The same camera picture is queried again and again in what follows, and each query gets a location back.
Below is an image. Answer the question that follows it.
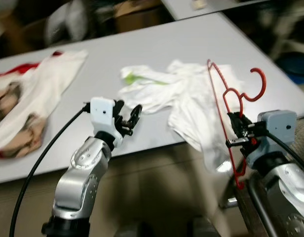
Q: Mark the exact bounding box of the blue plastic bucket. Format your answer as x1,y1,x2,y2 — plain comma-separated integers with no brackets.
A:
278,52,304,84

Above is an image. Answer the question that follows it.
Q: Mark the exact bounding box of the white table with metal legs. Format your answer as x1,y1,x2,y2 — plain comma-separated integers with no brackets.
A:
162,0,271,21

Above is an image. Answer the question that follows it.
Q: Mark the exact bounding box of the grey robot right foot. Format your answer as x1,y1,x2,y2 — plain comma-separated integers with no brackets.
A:
191,217,223,237

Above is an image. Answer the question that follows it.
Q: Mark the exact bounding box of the grey pillow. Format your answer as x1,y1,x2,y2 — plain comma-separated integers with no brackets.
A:
46,2,89,46

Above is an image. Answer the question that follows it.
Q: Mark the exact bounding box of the white shirt with red collar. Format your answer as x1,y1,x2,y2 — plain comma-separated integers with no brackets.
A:
0,49,88,149

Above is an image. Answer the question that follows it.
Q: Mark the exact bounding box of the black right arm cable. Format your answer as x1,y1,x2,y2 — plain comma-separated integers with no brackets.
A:
261,129,304,173

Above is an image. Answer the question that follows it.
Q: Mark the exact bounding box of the white T-shirt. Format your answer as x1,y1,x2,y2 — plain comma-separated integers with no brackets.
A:
117,59,246,173

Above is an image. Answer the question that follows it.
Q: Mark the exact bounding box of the white remote control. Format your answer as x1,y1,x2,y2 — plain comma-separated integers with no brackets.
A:
191,0,208,10

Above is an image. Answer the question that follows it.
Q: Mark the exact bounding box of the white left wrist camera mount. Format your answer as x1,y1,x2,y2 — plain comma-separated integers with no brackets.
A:
89,97,118,144

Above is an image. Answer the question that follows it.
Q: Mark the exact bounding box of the red plastic hanger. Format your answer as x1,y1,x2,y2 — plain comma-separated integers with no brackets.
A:
207,59,267,191

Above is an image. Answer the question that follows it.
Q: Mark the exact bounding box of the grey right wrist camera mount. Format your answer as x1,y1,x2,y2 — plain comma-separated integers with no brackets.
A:
256,110,297,158

